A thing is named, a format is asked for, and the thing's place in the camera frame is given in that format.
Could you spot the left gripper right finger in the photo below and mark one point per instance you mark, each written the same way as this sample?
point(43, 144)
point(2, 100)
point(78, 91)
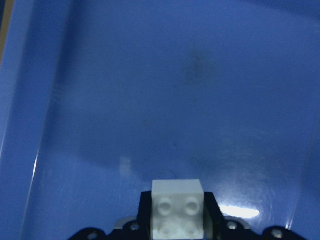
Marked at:
point(213, 219)

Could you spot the blue plastic tray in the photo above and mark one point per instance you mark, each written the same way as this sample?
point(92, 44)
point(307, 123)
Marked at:
point(98, 98)

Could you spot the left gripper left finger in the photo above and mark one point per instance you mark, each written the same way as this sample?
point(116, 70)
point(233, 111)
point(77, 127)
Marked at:
point(144, 215)

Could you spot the white block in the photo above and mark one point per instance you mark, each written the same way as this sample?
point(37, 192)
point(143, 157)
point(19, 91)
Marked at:
point(177, 210)

